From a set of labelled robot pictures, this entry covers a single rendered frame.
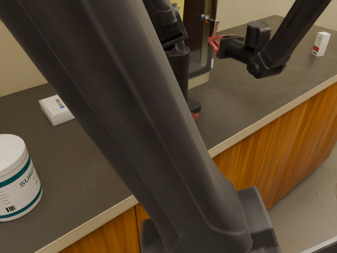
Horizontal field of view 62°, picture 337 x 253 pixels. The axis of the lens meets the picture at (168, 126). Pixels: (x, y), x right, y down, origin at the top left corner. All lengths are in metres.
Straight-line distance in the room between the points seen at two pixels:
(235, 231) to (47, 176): 0.65
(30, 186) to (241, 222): 0.56
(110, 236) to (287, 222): 1.31
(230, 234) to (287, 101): 0.94
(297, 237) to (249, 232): 1.67
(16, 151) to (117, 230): 0.34
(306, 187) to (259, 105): 1.20
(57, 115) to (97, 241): 0.41
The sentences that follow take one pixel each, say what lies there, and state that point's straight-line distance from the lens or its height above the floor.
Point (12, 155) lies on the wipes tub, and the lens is 0.66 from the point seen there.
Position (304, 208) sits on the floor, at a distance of 2.04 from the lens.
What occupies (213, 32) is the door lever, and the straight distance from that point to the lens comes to 1.00.
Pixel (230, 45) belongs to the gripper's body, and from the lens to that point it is 0.93.
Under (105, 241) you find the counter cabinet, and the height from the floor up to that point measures 0.78.
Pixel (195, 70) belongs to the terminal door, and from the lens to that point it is 1.06.
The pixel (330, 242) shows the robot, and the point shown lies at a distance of 0.58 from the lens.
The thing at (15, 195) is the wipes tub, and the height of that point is 1.01.
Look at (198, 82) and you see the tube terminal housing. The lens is 1.12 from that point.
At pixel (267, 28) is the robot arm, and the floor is 1.23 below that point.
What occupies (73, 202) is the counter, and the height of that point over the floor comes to 0.94.
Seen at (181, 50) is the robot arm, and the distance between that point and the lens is 0.49.
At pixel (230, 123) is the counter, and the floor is 0.94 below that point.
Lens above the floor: 1.48
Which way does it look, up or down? 37 degrees down
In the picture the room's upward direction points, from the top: straight up
